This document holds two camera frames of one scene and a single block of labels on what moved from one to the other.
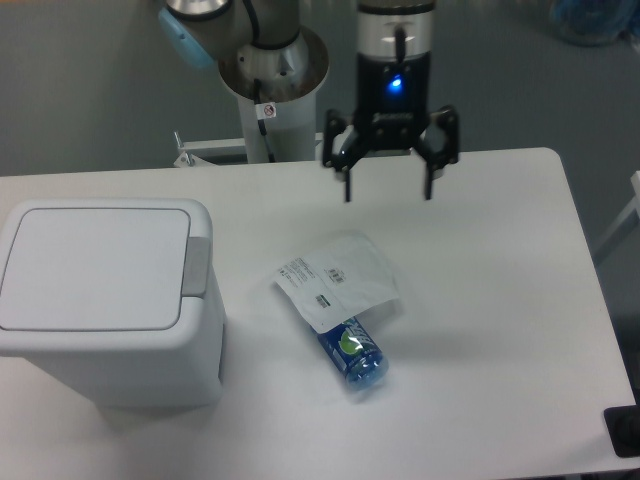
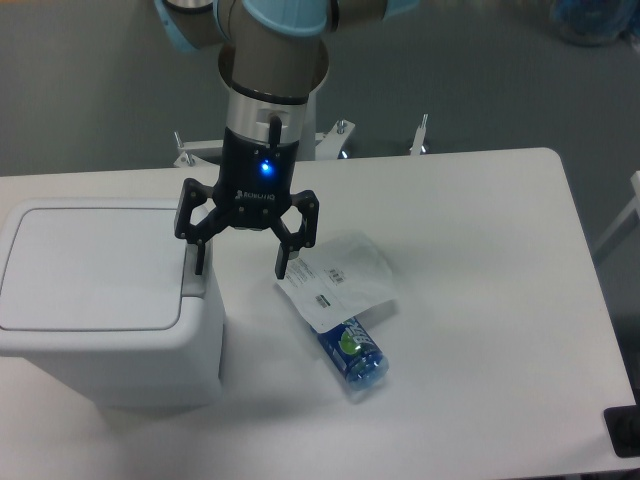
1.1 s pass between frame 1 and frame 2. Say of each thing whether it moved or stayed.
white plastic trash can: stayed
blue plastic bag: stayed
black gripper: moved
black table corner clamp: stayed
